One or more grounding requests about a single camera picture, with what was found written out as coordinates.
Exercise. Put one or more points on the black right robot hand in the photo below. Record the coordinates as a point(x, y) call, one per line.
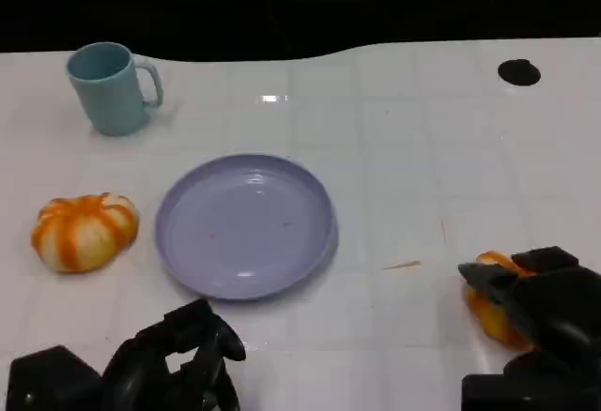
point(559, 303)

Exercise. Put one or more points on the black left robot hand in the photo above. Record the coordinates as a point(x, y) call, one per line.
point(141, 369)

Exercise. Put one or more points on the orange and white bread roll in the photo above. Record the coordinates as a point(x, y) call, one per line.
point(82, 235)
point(497, 326)

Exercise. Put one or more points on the lilac plate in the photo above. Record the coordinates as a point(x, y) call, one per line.
point(244, 228)

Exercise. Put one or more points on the black round table grommet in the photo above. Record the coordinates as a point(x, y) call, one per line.
point(518, 73)

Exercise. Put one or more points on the pale green mug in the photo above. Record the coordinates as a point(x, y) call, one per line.
point(110, 96)

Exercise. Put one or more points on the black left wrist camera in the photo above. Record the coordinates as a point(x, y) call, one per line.
point(51, 383)

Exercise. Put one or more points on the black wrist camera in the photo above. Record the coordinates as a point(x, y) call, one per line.
point(51, 383)
point(516, 392)

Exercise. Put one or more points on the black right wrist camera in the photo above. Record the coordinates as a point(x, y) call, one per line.
point(516, 392)

